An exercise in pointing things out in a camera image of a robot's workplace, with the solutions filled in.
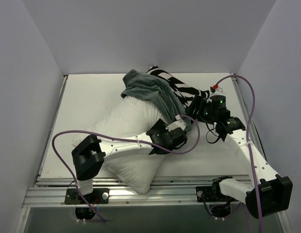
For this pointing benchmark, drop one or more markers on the white pillow insert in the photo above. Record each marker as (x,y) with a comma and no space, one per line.
(133,163)

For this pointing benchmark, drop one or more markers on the aluminium front rail frame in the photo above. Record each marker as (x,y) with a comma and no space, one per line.
(164,191)

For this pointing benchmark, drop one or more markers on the zebra and grey plush pillowcase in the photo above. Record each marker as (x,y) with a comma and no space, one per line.
(170,95)

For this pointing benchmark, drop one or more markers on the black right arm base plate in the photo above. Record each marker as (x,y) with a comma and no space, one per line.
(206,194)

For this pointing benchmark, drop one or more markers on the aluminium right side rail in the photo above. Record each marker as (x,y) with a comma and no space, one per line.
(247,112)

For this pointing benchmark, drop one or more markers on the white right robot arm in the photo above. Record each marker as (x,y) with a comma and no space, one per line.
(268,192)

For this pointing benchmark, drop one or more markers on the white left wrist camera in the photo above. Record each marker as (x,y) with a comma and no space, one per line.
(181,121)

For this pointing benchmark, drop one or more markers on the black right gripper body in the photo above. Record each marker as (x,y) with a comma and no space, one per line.
(195,107)

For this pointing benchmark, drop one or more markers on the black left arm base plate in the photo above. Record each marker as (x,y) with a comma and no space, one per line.
(98,196)

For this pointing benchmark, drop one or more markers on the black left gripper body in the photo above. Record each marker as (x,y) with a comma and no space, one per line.
(179,135)

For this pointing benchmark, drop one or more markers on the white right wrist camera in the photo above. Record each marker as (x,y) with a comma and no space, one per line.
(216,93)

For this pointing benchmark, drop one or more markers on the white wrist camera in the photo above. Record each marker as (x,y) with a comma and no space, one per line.
(181,121)
(216,93)

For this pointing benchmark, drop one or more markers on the aluminium left side rail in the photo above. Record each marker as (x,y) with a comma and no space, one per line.
(53,125)

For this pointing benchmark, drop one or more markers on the aluminium rail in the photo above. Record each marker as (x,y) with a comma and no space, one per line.
(247,112)
(53,125)

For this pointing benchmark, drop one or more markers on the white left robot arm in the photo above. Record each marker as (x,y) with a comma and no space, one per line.
(89,155)

